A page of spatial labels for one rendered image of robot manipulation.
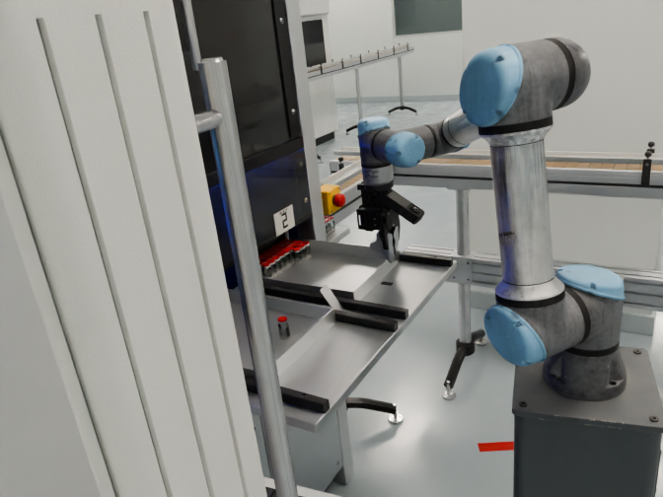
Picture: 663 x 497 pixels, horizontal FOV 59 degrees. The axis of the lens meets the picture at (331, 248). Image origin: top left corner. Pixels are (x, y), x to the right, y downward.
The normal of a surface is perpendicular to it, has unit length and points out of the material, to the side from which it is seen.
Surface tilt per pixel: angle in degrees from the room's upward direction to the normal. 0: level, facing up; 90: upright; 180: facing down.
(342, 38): 90
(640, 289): 90
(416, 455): 0
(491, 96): 82
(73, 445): 90
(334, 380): 0
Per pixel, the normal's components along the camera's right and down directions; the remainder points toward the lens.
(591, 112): -0.50, 0.37
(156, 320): 0.91, 0.06
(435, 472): -0.11, -0.92
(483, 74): -0.90, 0.13
